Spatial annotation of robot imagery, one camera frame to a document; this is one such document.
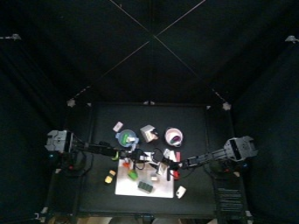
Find white rectangular mat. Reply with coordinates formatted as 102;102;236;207
115;158;175;200

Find blue bowl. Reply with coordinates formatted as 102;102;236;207
115;129;140;146

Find dark green sushi roll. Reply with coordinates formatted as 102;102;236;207
136;180;155;193

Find yellow toy food piece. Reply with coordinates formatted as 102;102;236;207
104;170;117;185

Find white toy rice piece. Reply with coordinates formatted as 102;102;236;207
175;185;187;200

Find pink bowl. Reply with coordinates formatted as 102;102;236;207
163;127;184;148

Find grey white toy box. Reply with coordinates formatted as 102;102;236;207
139;124;160;144

